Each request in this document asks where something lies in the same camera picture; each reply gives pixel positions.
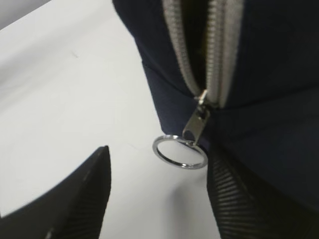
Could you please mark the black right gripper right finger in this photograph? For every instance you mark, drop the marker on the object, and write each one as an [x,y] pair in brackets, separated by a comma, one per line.
[247,207]

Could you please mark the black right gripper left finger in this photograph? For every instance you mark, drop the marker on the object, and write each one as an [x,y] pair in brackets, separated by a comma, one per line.
[73,209]

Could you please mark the navy blue lunch bag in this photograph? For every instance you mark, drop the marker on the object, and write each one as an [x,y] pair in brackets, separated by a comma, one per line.
[271,119]

